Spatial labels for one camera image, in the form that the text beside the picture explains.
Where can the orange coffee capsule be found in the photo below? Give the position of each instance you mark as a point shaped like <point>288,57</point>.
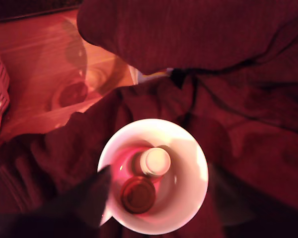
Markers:
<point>139,196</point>

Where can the white coffee capsule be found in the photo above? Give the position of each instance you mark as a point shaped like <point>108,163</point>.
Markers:
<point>157,161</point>

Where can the dark printed mug white inside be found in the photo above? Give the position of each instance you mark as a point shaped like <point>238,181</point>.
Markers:
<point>186,153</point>

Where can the dark red fleece blanket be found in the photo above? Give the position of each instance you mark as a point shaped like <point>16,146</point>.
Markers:
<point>238,49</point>

